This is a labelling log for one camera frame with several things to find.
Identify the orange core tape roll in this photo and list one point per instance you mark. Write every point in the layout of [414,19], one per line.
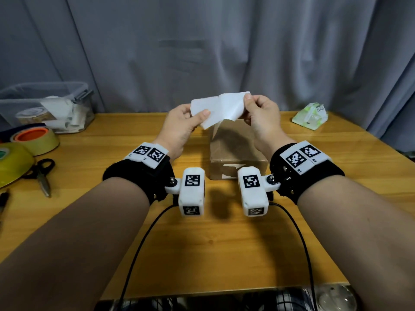
[37,139]

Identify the clear plastic storage bin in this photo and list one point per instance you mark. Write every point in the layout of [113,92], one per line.
[19,97]

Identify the person's left hand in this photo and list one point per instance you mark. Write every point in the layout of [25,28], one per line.
[175,129]

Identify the round silver disc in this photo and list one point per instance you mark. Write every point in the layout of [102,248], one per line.
[337,299]

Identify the white marker plate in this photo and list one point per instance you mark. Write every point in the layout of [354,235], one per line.
[303,157]
[147,154]

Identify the white paper sheet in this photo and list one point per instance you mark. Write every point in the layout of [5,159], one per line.
[223,106]

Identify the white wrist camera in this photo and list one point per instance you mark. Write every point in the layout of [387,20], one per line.
[253,191]
[192,192]

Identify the brown tape roll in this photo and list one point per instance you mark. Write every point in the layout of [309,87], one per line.
[32,113]

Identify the white paper scraps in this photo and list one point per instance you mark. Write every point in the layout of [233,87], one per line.
[66,113]

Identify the person's right hand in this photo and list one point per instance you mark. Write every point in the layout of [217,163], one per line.
[266,123]

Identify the brown cardboard box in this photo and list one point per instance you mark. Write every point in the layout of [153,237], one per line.
[233,148]

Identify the person's left forearm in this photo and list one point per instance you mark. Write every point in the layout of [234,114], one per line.
[71,246]

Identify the person's right forearm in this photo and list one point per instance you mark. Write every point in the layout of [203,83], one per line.
[360,242]

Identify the green white tissue packet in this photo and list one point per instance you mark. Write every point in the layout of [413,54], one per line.
[309,116]

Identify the plaid cloth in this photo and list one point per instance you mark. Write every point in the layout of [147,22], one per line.
[290,299]

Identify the large yellow tape roll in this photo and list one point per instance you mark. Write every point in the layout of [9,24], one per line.
[13,163]

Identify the grey curtain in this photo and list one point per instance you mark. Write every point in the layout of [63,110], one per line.
[207,45]

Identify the person's left thumb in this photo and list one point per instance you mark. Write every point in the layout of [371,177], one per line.
[201,115]

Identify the person's right thumb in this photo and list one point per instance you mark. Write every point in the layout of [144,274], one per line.
[251,98]

